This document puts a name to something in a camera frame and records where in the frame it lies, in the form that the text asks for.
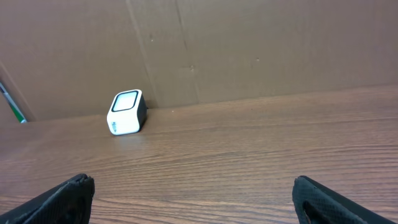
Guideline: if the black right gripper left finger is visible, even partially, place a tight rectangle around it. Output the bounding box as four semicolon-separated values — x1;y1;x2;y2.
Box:
1;174;95;224

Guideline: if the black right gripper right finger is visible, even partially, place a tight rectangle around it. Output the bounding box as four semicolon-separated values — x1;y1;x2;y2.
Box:
292;175;394;224

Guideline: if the green white object behind cardboard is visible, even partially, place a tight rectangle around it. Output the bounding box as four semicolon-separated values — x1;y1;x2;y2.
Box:
1;83;27;123

